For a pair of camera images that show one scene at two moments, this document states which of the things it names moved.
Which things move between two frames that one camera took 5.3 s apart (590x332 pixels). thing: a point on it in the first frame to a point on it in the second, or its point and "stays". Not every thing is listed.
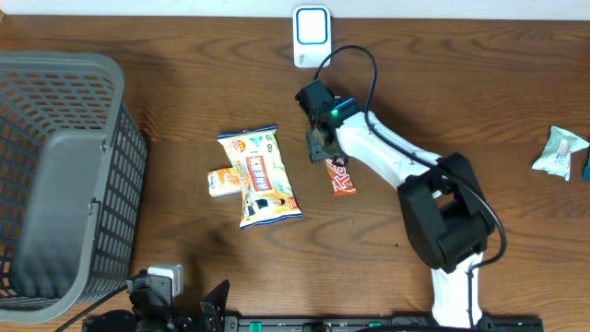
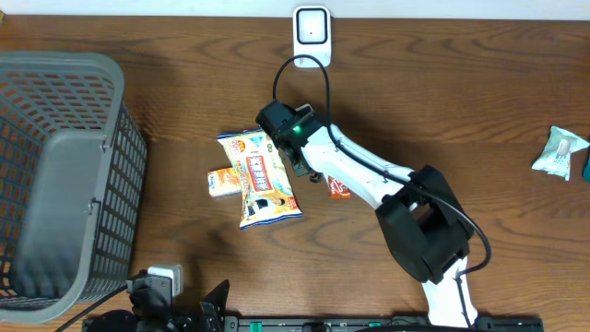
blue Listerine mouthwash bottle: x=586 y=171 stays
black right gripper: x=312 y=151 to x=303 y=171
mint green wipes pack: x=556 y=158 stays
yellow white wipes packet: x=269 y=195 stays
